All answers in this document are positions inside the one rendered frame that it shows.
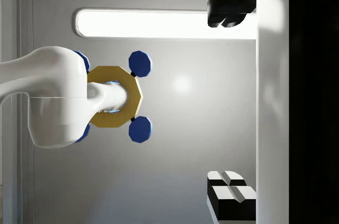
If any drone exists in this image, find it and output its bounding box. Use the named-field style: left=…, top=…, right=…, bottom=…
left=72, top=50, right=154, bottom=144

